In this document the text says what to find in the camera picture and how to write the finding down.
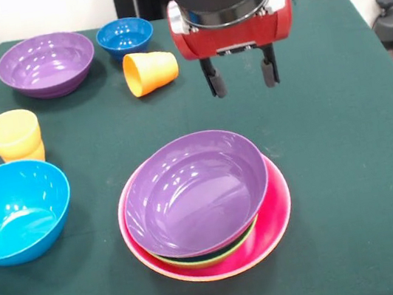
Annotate purple plastic bowl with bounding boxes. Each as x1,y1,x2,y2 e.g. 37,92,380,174
112,121,281,268
0,26,101,107

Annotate yellow plastic cup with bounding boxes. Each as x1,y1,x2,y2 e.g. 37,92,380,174
0,106,47,169

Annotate pink plastic bowl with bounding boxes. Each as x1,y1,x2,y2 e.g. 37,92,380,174
109,137,302,293

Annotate orange plastic cup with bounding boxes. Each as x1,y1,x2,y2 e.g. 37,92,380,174
120,46,183,100

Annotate light blue plastic bowl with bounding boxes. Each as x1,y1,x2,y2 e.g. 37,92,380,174
0,152,82,268

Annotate orange plastic bowl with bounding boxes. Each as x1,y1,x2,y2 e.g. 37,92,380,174
129,223,295,294

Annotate dark green table cloth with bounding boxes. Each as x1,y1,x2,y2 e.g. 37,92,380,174
0,0,393,295

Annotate green plastic bowl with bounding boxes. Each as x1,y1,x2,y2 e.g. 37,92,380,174
146,211,267,277

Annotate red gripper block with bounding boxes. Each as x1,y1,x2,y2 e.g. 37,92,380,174
163,0,306,106

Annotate small dark blue bowl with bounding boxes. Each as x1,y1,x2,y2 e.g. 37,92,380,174
93,13,159,65

